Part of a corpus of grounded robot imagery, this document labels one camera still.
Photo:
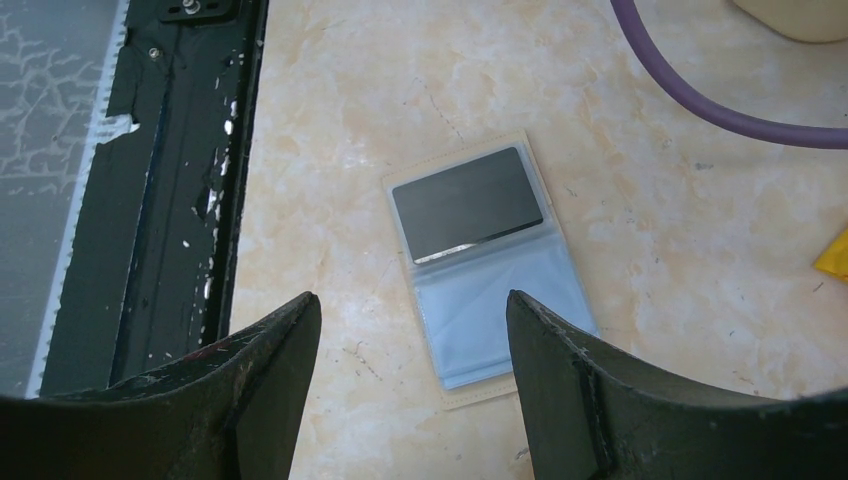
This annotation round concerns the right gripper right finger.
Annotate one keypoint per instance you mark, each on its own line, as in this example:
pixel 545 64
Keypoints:
pixel 594 411

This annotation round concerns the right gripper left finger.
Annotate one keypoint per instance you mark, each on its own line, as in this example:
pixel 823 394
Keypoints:
pixel 230 410

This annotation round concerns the black card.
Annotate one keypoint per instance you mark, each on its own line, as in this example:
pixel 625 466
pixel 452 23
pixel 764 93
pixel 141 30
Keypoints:
pixel 466 205

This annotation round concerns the beige oval card tray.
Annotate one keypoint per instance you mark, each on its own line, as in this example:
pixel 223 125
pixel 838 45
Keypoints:
pixel 808 21

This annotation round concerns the yellow jacket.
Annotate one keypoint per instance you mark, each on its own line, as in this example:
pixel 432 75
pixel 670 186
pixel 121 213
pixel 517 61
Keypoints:
pixel 834 258

